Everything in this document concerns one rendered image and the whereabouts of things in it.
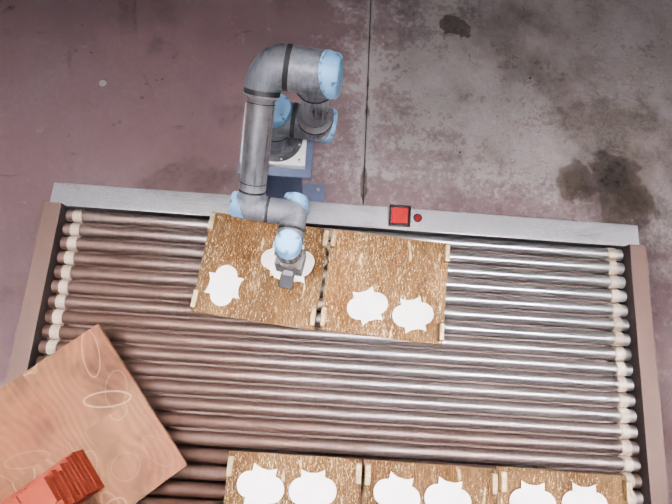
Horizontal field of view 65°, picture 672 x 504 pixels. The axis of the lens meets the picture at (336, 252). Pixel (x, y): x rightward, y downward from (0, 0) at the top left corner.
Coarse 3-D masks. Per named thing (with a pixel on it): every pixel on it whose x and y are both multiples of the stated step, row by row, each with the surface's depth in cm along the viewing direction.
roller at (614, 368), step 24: (48, 336) 172; (72, 336) 172; (120, 336) 172; (144, 336) 173; (168, 336) 173; (192, 336) 174; (216, 336) 175; (408, 360) 176; (432, 360) 175; (456, 360) 175; (480, 360) 176; (504, 360) 176; (528, 360) 176; (552, 360) 177; (576, 360) 178
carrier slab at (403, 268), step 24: (336, 240) 182; (360, 240) 183; (384, 240) 183; (408, 240) 183; (336, 264) 180; (360, 264) 180; (384, 264) 181; (408, 264) 181; (432, 264) 182; (336, 288) 178; (360, 288) 178; (384, 288) 179; (408, 288) 179; (432, 288) 179; (336, 312) 176; (384, 312) 177; (384, 336) 174; (408, 336) 175; (432, 336) 175
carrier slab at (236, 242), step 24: (216, 240) 180; (240, 240) 181; (264, 240) 181; (312, 240) 182; (216, 264) 178; (240, 264) 178; (240, 288) 176; (264, 288) 177; (312, 288) 177; (216, 312) 174; (240, 312) 174; (264, 312) 175; (288, 312) 175
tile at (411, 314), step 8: (400, 304) 177; (408, 304) 177; (416, 304) 177; (424, 304) 177; (400, 312) 176; (408, 312) 176; (416, 312) 176; (424, 312) 176; (432, 312) 176; (400, 320) 175; (408, 320) 175; (416, 320) 176; (424, 320) 176; (408, 328) 175; (416, 328) 175; (424, 328) 175
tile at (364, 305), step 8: (360, 296) 177; (368, 296) 177; (376, 296) 177; (384, 296) 177; (352, 304) 176; (360, 304) 176; (368, 304) 176; (376, 304) 176; (384, 304) 176; (352, 312) 175; (360, 312) 175; (368, 312) 175; (376, 312) 176; (368, 320) 175
